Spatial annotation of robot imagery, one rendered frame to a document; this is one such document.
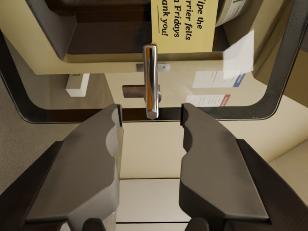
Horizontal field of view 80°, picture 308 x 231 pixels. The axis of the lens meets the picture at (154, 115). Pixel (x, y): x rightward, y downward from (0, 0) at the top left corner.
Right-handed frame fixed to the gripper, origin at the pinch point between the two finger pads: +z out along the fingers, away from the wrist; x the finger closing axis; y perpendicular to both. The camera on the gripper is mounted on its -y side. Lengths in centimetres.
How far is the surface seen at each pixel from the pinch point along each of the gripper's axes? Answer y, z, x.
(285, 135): 101, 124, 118
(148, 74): 0.7, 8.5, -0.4
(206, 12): -5.0, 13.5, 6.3
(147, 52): -1.7, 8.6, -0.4
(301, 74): 5.0, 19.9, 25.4
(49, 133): 21.1, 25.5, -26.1
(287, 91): 9.0, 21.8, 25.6
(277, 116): 70, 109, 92
